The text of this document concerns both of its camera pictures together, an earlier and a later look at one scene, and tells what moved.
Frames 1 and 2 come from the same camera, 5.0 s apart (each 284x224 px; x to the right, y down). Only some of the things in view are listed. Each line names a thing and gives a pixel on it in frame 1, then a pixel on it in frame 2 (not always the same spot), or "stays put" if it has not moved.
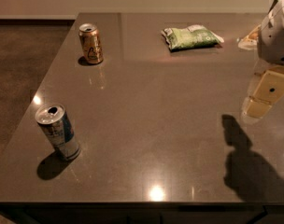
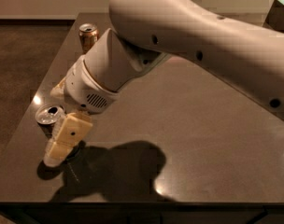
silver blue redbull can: [54, 119] stays put
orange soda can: [92, 40] stays put
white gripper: [275, 39] to [83, 88]
